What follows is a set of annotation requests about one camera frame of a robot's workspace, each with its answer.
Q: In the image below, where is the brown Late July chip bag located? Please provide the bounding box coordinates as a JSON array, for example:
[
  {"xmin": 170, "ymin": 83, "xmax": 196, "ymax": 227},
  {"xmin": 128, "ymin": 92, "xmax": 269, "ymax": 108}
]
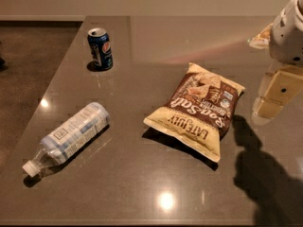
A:
[{"xmin": 144, "ymin": 63, "xmax": 244, "ymax": 163}]

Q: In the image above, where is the small snack bag far right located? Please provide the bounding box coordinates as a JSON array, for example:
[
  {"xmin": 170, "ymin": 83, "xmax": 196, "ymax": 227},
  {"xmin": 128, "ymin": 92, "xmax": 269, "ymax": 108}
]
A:
[{"xmin": 248, "ymin": 24, "xmax": 273, "ymax": 49}]

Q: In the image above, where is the blue Pepsi can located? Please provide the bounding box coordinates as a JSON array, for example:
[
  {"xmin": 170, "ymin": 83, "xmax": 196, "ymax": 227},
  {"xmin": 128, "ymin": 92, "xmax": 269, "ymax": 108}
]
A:
[{"xmin": 87, "ymin": 27, "xmax": 114, "ymax": 71}]

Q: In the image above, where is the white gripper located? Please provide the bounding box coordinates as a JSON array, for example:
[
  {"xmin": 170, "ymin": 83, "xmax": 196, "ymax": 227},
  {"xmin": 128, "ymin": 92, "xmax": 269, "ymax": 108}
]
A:
[{"xmin": 252, "ymin": 0, "xmax": 303, "ymax": 125}]

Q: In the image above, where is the clear plastic water bottle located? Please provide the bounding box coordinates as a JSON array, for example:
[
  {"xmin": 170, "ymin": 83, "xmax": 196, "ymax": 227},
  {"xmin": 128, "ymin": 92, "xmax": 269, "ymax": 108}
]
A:
[{"xmin": 23, "ymin": 102, "xmax": 109, "ymax": 177}]

